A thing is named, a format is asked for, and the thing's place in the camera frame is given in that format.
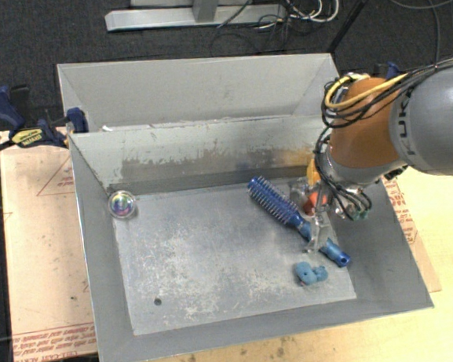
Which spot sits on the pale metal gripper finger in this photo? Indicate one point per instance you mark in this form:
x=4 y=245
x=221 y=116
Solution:
x=298 y=193
x=314 y=237

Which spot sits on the orange-red round thing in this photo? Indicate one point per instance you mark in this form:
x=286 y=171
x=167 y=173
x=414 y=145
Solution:
x=311 y=205

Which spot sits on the blue hairbrush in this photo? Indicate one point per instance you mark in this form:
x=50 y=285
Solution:
x=272 y=200

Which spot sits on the small blue foam toy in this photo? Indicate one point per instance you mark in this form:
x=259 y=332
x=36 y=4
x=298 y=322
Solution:
x=307 y=273

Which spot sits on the grey metal bin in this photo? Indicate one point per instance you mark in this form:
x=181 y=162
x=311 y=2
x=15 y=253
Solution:
x=217 y=256

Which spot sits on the clear iridescent ball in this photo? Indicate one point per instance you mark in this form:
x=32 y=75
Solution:
x=122 y=204

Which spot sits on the brown cardboard board, red print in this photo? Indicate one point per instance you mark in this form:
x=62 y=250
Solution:
x=43 y=247

